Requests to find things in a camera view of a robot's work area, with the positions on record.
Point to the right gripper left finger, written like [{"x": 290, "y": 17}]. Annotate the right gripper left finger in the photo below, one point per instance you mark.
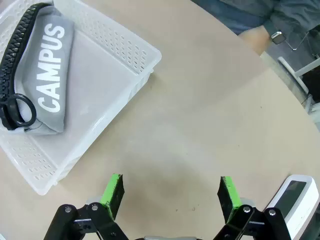
[{"x": 111, "y": 197}]

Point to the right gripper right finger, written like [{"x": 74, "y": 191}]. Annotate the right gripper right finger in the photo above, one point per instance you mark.
[{"x": 230, "y": 197}]

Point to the white rectangular device box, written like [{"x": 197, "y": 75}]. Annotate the white rectangular device box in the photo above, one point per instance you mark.
[{"x": 300, "y": 200}]

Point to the person's left forearm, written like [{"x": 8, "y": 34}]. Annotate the person's left forearm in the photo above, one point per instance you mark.
[{"x": 295, "y": 17}]

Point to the white perforated plastic basket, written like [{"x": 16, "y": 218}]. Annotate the white perforated plastic basket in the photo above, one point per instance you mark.
[{"x": 100, "y": 87}]

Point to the person's left hand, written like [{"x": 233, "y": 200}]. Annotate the person's left hand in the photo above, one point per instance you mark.
[{"x": 257, "y": 37}]

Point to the white desk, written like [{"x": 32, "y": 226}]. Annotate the white desk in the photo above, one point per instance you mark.
[{"x": 295, "y": 75}]

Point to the dark smartwatch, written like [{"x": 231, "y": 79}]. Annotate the dark smartwatch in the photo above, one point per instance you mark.
[{"x": 277, "y": 37}]

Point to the person in grey jacket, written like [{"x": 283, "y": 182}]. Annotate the person in grey jacket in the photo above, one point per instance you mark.
[{"x": 237, "y": 12}]

